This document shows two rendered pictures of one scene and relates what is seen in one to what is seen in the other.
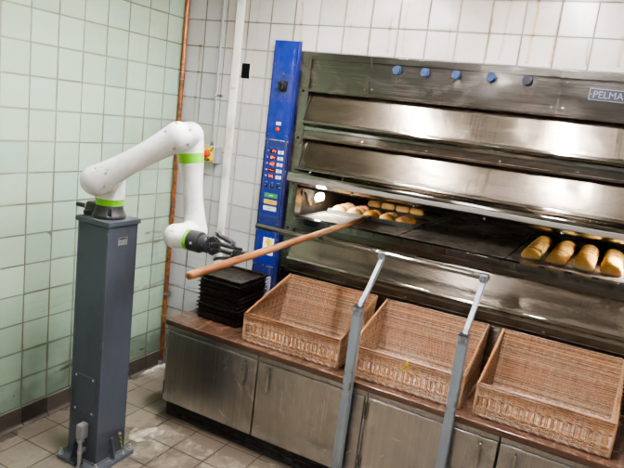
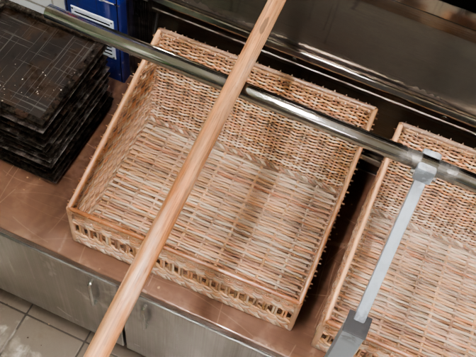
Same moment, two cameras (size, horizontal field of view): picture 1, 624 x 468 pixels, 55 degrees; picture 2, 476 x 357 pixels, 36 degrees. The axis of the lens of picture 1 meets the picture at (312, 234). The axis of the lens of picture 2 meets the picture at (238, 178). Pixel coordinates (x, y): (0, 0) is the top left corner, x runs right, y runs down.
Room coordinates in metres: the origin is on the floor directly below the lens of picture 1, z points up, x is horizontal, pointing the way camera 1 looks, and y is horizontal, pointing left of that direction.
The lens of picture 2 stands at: (2.16, 0.09, 2.15)
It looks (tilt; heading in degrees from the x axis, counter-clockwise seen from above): 58 degrees down; 349
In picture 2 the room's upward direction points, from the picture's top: 9 degrees clockwise
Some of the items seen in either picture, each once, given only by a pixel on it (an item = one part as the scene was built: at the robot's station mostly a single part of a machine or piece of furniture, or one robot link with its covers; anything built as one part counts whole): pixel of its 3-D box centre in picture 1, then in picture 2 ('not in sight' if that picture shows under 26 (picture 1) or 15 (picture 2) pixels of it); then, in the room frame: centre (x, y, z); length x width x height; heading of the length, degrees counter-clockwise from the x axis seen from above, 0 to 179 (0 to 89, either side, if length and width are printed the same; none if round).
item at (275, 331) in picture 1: (311, 317); (223, 174); (3.06, -0.05, 0.72); 0.56 x 0.49 x 0.28; 65
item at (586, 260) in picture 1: (575, 253); not in sight; (3.18, -1.41, 1.21); 0.61 x 0.48 x 0.06; 153
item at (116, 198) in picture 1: (110, 183); not in sight; (2.69, 0.93, 1.36); 0.16 x 0.13 x 0.19; 178
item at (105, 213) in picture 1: (100, 208); not in sight; (2.72, 0.98, 1.23); 0.26 x 0.15 x 0.06; 64
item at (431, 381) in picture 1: (419, 348); (474, 280); (2.79, -0.59, 0.72); 0.56 x 0.49 x 0.28; 65
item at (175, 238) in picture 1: (179, 236); not in sight; (2.57, 0.57, 1.18); 0.14 x 0.13 x 0.11; 63
